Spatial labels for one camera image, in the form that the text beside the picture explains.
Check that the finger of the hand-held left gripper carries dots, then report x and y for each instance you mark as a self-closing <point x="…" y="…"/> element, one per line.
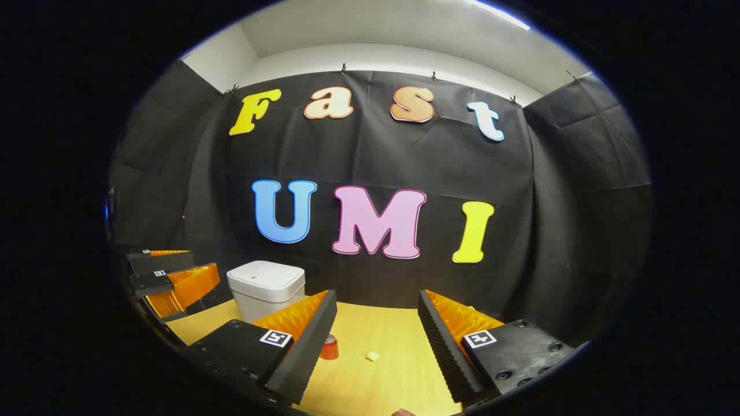
<point x="162" y="263"/>
<point x="153" y="282"/>

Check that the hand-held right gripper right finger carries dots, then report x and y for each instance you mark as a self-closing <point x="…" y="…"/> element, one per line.
<point x="445" y="352"/>

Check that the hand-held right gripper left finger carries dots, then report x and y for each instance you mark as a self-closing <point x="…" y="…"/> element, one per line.
<point x="306" y="352"/>

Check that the red pop can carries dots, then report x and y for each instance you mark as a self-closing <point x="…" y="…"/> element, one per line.
<point x="330" y="348"/>

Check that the yellowish paper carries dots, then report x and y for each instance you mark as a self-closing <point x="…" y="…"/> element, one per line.
<point x="372" y="356"/>

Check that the white desktop garbage bin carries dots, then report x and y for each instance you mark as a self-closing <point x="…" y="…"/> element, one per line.
<point x="266" y="283"/>

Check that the wooden desktop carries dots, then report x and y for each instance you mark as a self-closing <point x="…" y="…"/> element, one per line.
<point x="381" y="381"/>

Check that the black backdrop cloth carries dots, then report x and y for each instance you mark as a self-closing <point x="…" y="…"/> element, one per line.
<point x="370" y="156"/>

